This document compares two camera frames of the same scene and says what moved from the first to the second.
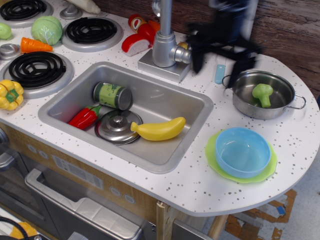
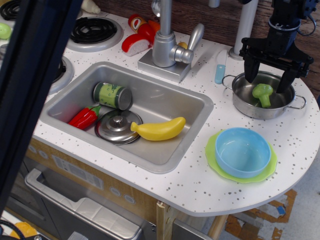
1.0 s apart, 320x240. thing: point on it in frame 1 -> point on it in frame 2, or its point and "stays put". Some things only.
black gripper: (201, 34) -> (280, 48)
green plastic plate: (211, 155) stays put
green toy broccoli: (262, 92) stays put
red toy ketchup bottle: (140, 25) stays put
